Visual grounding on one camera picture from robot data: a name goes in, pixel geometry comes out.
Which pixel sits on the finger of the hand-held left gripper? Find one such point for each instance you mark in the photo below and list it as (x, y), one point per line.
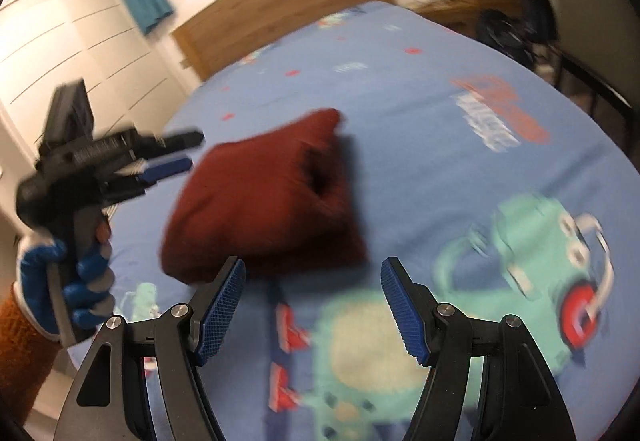
(165, 168)
(182, 138)

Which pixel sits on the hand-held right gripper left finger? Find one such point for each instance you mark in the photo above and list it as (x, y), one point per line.
(220, 316)

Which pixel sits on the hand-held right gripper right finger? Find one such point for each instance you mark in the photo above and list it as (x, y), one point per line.
(405, 316)

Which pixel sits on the dark red knit sweater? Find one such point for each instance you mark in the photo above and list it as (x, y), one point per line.
(270, 201)

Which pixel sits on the person's left forearm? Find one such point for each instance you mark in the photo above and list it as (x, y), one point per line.
(20, 361)

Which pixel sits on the person's left hand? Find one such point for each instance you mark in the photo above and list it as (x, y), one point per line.
(75, 286)

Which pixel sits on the white wardrobe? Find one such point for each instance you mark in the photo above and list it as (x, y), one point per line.
(75, 46)

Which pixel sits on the blue printed bed sheet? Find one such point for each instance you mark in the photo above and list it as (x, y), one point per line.
(450, 171)

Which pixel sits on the wooden side table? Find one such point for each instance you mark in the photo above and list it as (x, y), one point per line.
(440, 11)

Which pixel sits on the black chair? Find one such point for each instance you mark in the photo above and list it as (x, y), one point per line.
(585, 46)

